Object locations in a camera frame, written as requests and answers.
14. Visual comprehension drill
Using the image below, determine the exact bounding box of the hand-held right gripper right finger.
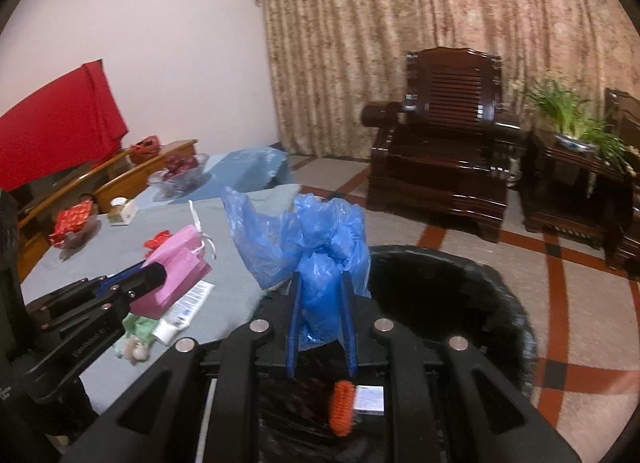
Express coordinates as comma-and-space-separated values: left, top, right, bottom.
340, 270, 583, 463

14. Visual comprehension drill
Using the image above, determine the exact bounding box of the crumpled brown paper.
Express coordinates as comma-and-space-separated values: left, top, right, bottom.
122, 338, 152, 364

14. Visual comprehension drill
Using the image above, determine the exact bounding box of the orange brush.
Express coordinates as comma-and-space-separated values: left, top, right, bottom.
328, 380, 357, 438

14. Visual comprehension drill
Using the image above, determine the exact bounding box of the dark wooden side table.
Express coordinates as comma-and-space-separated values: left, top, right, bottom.
520, 130, 632, 251

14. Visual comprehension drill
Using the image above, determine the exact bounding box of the tissue box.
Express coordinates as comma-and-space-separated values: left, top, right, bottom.
109, 197, 139, 227

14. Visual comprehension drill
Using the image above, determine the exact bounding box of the green potted plant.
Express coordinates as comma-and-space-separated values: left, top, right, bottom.
520, 74, 632, 169

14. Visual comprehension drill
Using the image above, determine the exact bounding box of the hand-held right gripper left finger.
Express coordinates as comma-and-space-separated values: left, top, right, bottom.
60, 271, 303, 463

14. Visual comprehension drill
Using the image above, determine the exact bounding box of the black trash bin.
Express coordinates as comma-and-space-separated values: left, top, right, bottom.
250, 244, 538, 463

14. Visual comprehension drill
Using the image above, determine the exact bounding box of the pink paper bag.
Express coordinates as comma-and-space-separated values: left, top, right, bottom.
129, 200, 217, 319

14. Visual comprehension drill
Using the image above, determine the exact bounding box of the black television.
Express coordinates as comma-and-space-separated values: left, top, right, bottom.
10, 163, 93, 210

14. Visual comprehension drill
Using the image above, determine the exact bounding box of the clear plastic bag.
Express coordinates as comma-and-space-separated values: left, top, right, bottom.
57, 223, 102, 262

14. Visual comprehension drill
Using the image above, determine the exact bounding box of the red snack packet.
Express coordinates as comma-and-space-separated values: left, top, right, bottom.
49, 200, 96, 249

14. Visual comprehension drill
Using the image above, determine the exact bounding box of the red basket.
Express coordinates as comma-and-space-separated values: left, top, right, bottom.
131, 136, 163, 164

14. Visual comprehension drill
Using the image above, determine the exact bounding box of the blue plastic sheet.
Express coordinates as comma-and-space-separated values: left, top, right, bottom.
200, 146, 296, 194

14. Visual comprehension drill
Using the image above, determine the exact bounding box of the beige patterned curtain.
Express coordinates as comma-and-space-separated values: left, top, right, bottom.
250, 0, 640, 161

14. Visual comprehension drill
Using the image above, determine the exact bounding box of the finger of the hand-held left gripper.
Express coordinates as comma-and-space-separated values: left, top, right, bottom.
25, 264, 149, 320
39, 264, 167, 340

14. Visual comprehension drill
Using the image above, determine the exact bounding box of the glass fruit bowl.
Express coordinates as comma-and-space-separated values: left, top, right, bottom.
148, 153, 211, 195

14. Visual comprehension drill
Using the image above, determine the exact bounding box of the small white box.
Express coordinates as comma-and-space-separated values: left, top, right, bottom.
352, 385, 385, 415

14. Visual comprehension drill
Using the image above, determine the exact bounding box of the green packet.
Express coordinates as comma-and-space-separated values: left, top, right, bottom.
116, 315, 162, 359

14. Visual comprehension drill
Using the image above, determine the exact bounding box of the white tube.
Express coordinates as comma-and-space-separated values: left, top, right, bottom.
152, 279, 216, 346

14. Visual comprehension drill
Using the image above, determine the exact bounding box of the red cloth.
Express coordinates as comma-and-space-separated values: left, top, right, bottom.
0, 59, 130, 191

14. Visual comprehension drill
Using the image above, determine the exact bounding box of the blue plastic bag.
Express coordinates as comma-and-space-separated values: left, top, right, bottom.
220, 186, 372, 350

